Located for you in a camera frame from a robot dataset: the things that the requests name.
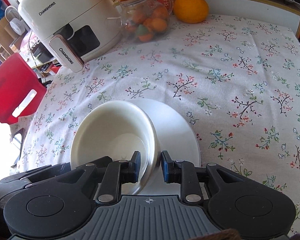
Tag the floral tablecloth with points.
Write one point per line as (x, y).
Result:
(215, 92)

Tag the red plastic stool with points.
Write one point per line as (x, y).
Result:
(10, 80)

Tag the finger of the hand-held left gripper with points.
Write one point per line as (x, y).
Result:
(27, 180)

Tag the white plate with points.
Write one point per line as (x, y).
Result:
(175, 130)

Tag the white desk fan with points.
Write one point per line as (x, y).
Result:
(16, 21)

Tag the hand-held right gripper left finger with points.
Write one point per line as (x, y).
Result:
(136, 161)

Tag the glass jar of small oranges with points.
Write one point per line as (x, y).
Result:
(145, 22)

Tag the white air fryer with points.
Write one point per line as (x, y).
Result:
(52, 5)

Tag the wooden shelf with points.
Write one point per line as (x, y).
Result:
(0, 30)

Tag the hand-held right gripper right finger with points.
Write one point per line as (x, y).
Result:
(166, 166)

